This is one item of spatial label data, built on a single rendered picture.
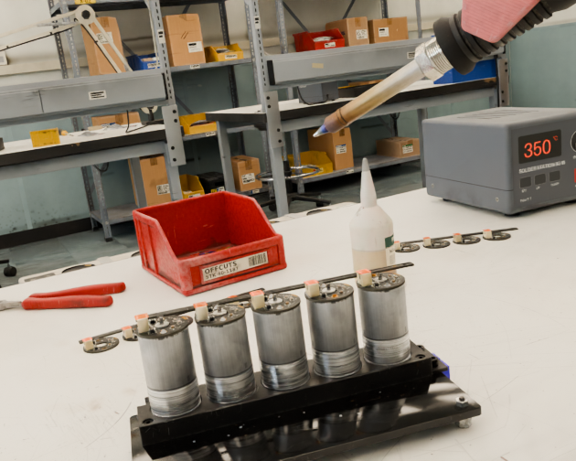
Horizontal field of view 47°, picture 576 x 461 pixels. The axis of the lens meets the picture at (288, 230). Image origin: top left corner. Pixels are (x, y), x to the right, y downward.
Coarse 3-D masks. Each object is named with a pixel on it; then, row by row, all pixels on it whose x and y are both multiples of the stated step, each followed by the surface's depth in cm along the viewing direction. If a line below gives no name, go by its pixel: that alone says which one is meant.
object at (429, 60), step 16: (416, 48) 27; (432, 48) 26; (416, 64) 27; (432, 64) 26; (448, 64) 26; (384, 80) 28; (400, 80) 27; (416, 80) 27; (368, 96) 28; (384, 96) 28; (336, 112) 29; (352, 112) 29; (336, 128) 30
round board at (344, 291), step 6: (336, 288) 33; (342, 288) 33; (348, 288) 33; (306, 294) 33; (324, 294) 32; (330, 294) 33; (336, 294) 33; (342, 294) 32; (348, 294) 32; (312, 300) 32; (318, 300) 32; (324, 300) 32; (330, 300) 32; (336, 300) 32
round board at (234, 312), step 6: (210, 306) 32; (222, 306) 33; (228, 306) 33; (234, 306) 33; (240, 306) 32; (210, 312) 32; (228, 312) 32; (234, 312) 32; (240, 312) 32; (210, 318) 31; (216, 318) 31; (228, 318) 31; (234, 318) 31; (198, 324) 31; (204, 324) 31; (210, 324) 31; (216, 324) 31; (222, 324) 31
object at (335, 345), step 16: (320, 304) 32; (336, 304) 32; (352, 304) 33; (320, 320) 32; (336, 320) 32; (352, 320) 33; (320, 336) 33; (336, 336) 32; (352, 336) 33; (320, 352) 33; (336, 352) 33; (352, 352) 33; (320, 368) 33; (336, 368) 33; (352, 368) 33
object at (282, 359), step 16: (272, 304) 32; (256, 320) 32; (272, 320) 31; (288, 320) 32; (256, 336) 32; (272, 336) 32; (288, 336) 32; (272, 352) 32; (288, 352) 32; (304, 352) 33; (272, 368) 32; (288, 368) 32; (304, 368) 33; (272, 384) 32; (288, 384) 32
